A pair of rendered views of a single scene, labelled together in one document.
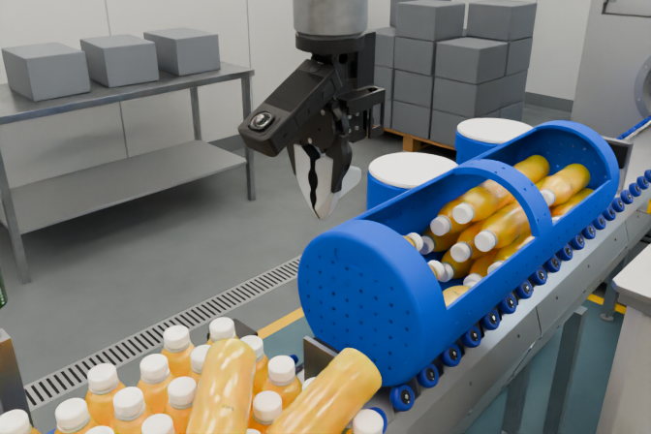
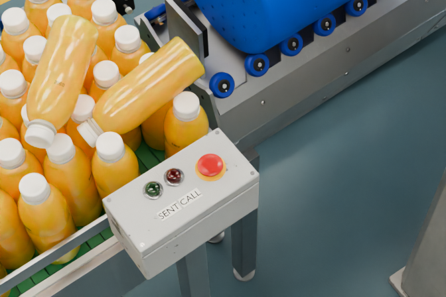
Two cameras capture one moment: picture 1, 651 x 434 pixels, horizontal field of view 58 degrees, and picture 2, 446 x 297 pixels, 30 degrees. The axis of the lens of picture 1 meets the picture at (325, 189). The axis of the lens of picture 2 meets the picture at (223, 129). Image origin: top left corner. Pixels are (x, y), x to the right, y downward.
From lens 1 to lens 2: 52 cm
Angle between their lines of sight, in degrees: 35
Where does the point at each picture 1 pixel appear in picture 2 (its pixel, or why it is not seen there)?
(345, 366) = (168, 56)
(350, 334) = not seen: outside the picture
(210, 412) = (44, 86)
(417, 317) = (262, 6)
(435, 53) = not seen: outside the picture
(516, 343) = (422, 8)
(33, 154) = not seen: outside the picture
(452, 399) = (321, 64)
